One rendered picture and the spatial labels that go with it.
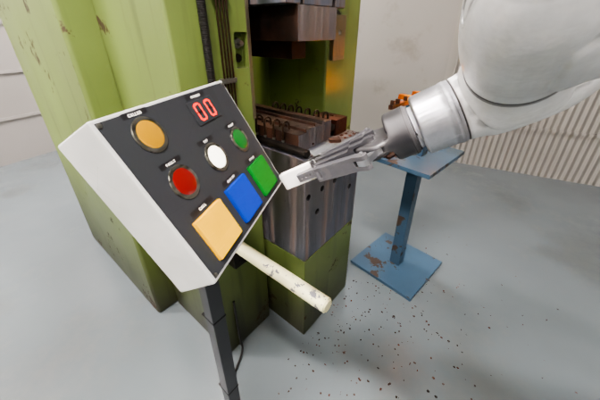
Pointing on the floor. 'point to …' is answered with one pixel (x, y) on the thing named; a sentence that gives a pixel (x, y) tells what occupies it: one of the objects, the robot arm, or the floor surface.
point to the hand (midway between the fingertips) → (300, 175)
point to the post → (220, 339)
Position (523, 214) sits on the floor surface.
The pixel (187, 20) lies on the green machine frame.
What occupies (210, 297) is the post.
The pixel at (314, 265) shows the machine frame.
